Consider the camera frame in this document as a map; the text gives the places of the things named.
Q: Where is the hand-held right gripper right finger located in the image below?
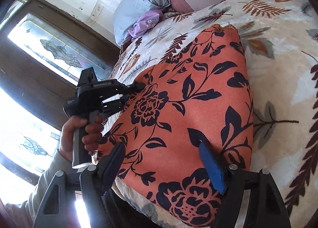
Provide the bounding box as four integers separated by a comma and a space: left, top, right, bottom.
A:
198, 141, 291, 228

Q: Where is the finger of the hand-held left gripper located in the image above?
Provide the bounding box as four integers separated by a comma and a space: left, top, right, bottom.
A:
123, 82, 146, 94

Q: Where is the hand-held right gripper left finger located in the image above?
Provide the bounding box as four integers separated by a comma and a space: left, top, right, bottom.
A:
31, 141, 126, 228

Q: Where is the orange floral garment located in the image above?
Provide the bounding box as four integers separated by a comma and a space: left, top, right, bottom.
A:
96, 24, 255, 228

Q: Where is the person's left forearm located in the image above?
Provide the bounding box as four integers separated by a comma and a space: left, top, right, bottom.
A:
0, 155, 82, 228

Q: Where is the person's left hand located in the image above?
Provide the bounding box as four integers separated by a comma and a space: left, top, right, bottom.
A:
58, 115, 105, 163

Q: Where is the person's dark clothing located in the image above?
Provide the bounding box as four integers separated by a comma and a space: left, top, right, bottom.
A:
98, 188, 159, 228

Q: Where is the wooden door with glass panes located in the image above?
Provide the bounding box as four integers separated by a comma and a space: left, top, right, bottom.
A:
0, 0, 122, 184

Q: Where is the purple cloth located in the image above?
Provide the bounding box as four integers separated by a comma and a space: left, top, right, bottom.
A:
125, 10, 166, 42

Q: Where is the cream leaf print blanket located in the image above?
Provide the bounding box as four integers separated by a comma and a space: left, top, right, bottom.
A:
113, 0, 318, 228

